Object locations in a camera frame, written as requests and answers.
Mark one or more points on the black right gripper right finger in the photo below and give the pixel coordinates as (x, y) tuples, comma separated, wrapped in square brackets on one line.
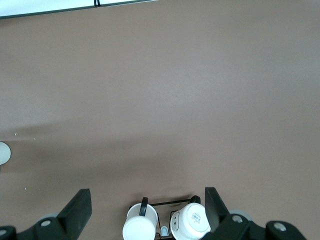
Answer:
[(216, 210)]

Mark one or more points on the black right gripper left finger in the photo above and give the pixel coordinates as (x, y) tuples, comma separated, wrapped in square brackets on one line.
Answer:
[(75, 212)]

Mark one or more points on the white mug with face print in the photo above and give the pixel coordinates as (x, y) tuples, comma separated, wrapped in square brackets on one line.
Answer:
[(190, 220)]

